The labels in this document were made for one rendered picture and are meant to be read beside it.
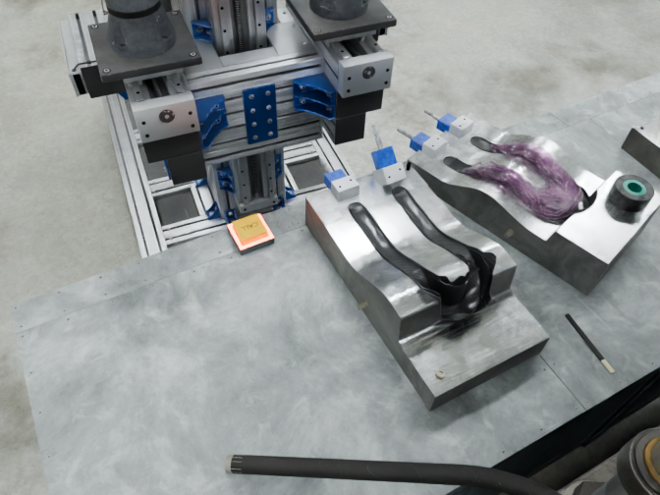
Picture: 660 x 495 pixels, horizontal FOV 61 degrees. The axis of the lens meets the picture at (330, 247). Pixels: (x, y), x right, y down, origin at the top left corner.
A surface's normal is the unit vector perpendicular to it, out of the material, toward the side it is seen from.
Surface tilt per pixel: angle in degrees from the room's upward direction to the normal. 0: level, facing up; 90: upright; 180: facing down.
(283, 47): 0
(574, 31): 0
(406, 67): 0
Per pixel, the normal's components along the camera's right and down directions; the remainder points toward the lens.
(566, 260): -0.70, 0.54
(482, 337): 0.03, -0.63
